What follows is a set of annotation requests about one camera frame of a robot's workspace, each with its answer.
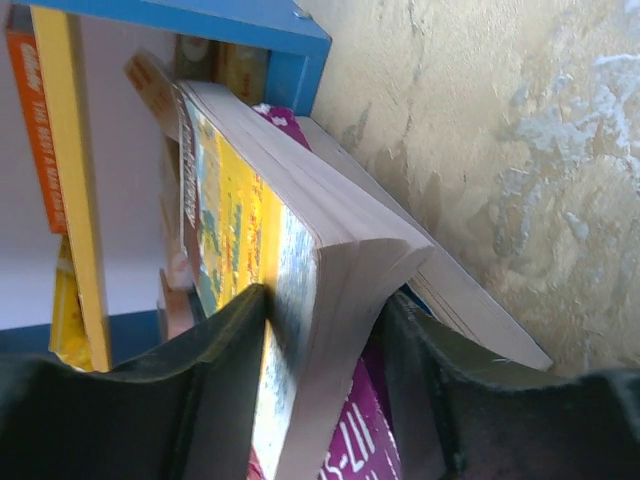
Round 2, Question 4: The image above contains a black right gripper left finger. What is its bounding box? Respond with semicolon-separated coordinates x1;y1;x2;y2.
1;284;266;479

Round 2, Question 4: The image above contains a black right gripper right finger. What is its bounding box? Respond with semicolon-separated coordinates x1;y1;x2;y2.
382;293;639;479

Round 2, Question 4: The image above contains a purple book underneath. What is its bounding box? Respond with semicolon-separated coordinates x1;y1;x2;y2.
253;103;552;479

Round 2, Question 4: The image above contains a yellow illustrated book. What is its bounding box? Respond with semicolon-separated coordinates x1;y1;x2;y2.
172;81;433;479

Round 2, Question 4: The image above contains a yellow chips bag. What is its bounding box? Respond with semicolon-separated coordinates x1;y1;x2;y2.
49;235;94;372

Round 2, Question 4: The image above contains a blue pink yellow shelf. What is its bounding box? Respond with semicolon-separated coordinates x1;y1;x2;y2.
25;1;331;371

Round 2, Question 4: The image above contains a red flat box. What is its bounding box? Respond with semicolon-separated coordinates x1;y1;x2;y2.
5;3;67;235

